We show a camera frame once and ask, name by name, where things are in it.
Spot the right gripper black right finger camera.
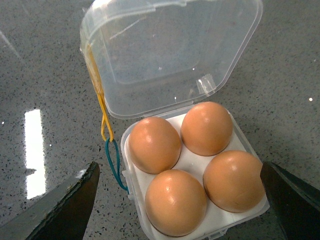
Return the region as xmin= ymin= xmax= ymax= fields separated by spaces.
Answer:
xmin=260 ymin=161 xmax=320 ymax=240

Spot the yellow rubber band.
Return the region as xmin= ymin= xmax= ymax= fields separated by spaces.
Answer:
xmin=84 ymin=44 xmax=114 ymax=142

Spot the blue rubber band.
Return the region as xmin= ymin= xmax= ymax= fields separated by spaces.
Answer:
xmin=105 ymin=137 xmax=130 ymax=194

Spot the clear plastic egg box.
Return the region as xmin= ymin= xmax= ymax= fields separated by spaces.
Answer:
xmin=79 ymin=0 xmax=271 ymax=240

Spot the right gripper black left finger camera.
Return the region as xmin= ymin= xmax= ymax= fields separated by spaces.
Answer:
xmin=0 ymin=161 xmax=100 ymax=240

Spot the brown egg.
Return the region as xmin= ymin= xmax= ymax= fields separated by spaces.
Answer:
xmin=180 ymin=101 xmax=233 ymax=157
xmin=203 ymin=150 xmax=265 ymax=213
xmin=128 ymin=116 xmax=182 ymax=174
xmin=144 ymin=169 xmax=207 ymax=237

